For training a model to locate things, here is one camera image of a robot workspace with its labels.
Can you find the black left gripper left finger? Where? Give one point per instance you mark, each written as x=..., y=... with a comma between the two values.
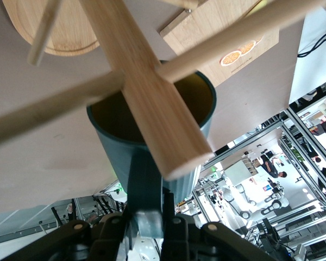
x=97, y=242

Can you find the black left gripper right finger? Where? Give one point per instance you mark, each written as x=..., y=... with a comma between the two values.
x=184, y=239

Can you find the dark teal mug yellow inside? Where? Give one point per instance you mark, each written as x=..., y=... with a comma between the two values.
x=116, y=152

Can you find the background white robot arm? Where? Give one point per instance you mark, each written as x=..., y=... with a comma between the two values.
x=274, y=204

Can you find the wooden mug rack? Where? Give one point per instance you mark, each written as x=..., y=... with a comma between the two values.
x=152, y=95

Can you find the person in black clothes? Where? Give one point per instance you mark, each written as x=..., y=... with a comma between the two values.
x=270, y=166

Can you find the brown table cover mat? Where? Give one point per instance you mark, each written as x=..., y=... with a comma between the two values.
x=57, y=136

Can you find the toy orange slice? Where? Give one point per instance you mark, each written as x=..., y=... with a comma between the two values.
x=259, y=39
x=247, y=47
x=231, y=59

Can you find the yellow plastic knife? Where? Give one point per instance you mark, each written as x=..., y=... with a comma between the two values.
x=262, y=3

